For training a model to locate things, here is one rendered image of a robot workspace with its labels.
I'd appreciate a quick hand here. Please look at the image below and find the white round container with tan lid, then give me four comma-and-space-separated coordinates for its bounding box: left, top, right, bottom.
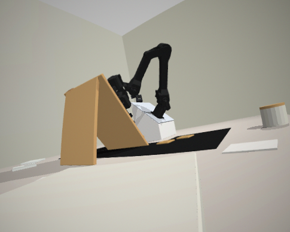
260, 102, 288, 127

